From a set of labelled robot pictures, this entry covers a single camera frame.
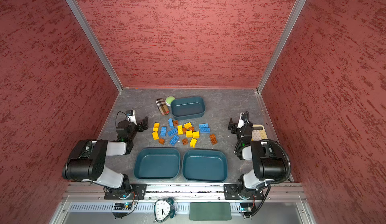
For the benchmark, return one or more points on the front right teal bin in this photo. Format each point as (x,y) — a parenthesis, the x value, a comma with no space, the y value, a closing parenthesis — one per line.
(205,166)

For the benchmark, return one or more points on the yellow brick bottom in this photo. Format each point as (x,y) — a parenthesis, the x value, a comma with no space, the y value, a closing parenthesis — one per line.
(193,142)

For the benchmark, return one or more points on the white analog clock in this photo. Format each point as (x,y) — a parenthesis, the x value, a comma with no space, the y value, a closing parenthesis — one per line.
(164,209)

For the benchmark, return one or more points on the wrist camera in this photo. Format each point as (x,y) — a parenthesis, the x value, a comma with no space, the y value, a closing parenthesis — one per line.
(131,115)
(241,121)

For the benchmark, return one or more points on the beige calculator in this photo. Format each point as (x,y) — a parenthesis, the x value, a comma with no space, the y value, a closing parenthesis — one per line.
(258,132)

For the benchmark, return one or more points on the right controller board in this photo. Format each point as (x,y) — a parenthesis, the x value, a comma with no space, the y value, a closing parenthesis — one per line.
(246,207)

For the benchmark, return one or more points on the dark green pad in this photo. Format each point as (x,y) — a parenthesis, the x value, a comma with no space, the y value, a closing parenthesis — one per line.
(210,211)

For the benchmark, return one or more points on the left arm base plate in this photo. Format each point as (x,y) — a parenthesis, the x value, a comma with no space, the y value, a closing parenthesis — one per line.
(136,191)

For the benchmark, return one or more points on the front left teal bin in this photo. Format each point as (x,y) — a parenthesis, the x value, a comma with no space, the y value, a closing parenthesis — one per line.
(157,163)

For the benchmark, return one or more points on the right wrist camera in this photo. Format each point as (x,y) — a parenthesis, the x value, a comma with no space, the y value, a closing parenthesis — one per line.
(241,121)

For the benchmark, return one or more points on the yellow brick tall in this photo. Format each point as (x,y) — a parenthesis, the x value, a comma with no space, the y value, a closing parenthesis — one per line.
(180,130)

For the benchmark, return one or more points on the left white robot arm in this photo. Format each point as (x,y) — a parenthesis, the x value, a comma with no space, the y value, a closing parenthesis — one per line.
(87,162)

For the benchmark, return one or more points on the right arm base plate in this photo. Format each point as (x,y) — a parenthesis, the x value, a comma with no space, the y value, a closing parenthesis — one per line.
(235,192)

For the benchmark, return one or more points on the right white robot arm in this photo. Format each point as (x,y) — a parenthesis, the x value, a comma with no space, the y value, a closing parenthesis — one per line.
(270,162)

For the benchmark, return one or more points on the left controller board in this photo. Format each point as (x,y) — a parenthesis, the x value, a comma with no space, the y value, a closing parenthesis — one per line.
(122,207)

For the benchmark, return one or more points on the teal bin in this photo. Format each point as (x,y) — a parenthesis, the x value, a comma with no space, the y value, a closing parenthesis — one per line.
(205,166)
(188,108)
(157,163)

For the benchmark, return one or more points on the blue brick thin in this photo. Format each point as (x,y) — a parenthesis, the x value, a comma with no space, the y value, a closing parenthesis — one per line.
(170,122)

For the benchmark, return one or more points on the blue brick long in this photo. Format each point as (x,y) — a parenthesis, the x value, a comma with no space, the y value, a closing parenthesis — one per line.
(163,131)

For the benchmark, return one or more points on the back teal bin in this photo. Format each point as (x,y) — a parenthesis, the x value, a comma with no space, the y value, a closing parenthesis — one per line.
(188,108)

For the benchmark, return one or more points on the controller board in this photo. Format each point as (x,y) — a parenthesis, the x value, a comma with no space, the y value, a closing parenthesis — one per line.
(122,207)
(246,207)

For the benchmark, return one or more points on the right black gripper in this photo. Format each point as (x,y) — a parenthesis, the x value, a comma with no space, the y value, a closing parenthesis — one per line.
(235,126)

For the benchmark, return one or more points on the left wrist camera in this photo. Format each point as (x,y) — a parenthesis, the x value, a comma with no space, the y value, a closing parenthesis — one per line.
(131,115)

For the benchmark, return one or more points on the aluminium front rail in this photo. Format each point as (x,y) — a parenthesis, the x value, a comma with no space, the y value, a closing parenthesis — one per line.
(188,192)

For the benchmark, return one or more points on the green round ball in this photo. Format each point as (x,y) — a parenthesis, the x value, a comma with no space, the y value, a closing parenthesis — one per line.
(169,100)

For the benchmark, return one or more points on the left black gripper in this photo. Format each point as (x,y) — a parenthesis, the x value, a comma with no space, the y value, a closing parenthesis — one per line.
(140,125)

